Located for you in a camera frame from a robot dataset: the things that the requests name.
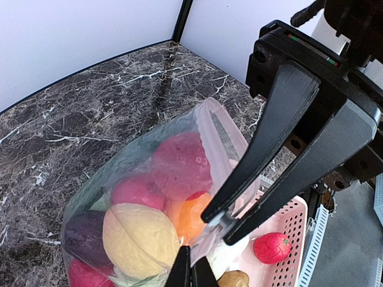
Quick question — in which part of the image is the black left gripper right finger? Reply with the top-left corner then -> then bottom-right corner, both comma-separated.
191,257 -> 218,287

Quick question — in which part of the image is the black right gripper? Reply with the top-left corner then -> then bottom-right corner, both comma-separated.
201,20 -> 382,246

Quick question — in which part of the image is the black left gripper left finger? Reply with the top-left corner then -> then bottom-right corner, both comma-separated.
166,246 -> 191,287

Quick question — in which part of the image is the yellow fruit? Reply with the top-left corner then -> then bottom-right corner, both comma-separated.
102,203 -> 180,279

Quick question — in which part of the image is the orange fruit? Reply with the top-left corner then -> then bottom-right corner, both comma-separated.
165,191 -> 212,245

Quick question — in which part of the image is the clear zip top bag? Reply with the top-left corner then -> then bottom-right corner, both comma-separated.
61,97 -> 247,286

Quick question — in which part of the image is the red ball fruit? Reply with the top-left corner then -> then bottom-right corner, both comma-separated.
68,259 -> 115,287

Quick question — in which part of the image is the dark red fruit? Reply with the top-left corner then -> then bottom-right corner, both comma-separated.
63,210 -> 113,268

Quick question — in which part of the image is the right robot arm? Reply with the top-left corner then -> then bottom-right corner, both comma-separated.
201,1 -> 382,245

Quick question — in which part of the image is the white radish vegetable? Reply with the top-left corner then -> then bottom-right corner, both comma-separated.
206,236 -> 250,277

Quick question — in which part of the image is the brown potato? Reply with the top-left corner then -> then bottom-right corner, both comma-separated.
217,270 -> 250,287

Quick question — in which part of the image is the red apple front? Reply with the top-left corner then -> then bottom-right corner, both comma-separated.
253,233 -> 291,265

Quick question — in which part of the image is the light blue basket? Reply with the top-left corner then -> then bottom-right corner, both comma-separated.
373,174 -> 383,221

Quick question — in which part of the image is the pink plastic basket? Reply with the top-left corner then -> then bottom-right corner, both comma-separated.
206,191 -> 309,287

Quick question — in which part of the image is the white cable duct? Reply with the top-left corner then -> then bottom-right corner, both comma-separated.
296,204 -> 329,287

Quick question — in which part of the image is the black right frame post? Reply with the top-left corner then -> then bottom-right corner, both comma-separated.
171,0 -> 193,44

